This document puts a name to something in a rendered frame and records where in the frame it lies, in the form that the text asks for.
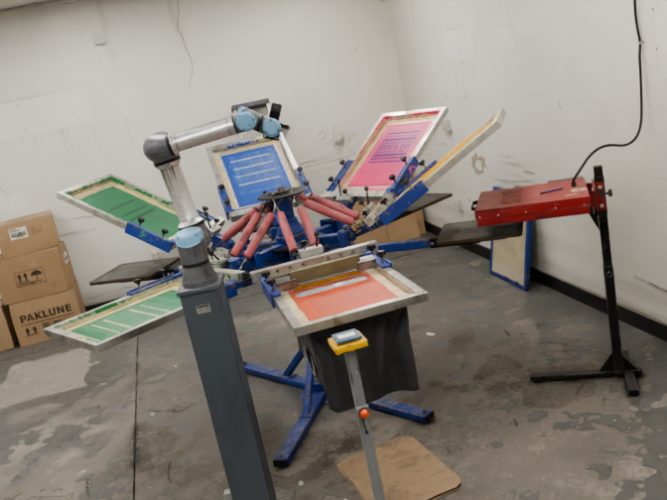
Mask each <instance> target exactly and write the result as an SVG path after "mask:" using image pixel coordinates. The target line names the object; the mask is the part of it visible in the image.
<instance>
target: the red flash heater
mask: <svg viewBox="0 0 667 500"><path fill-rule="evenodd" d="M575 182H576V184H577V186H576V187H572V180H569V181H561V182H554V183H547V184H539V185H533V186H525V187H512V188H504V189H497V190H489V191H482V192H481V193H480V196H479V199H478V202H477V204H476V207H475V210H474V216H475V220H476V221H477V227H481V226H488V225H496V224H505V223H513V222H521V221H529V220H538V219H546V218H554V217H563V216H571V215H579V214H587V213H591V208H590V206H595V207H596V209H597V210H598V201H597V192H596V186H595V185H594V182H593V179H592V182H591V183H588V184H586V181H585V179H576V180H575ZM557 188H562V189H558V190H554V191H550V192H546V193H542V194H540V192H544V191H548V190H553V189H557Z"/></svg>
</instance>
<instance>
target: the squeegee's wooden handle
mask: <svg viewBox="0 0 667 500"><path fill-rule="evenodd" d="M357 262H360V257H359V255H358V254H354V255H350V256H346V257H343V258H339V259H335V260H331V261H327V262H324V263H320V264H316V265H313V266H309V267H305V268H301V269H297V270H293V271H289V276H290V280H292V279H296V283H297V286H299V284H300V283H304V282H308V281H312V280H314V279H318V278H322V277H326V276H330V275H334V274H337V273H341V272H345V271H349V270H353V269H356V270H358V267H357Z"/></svg>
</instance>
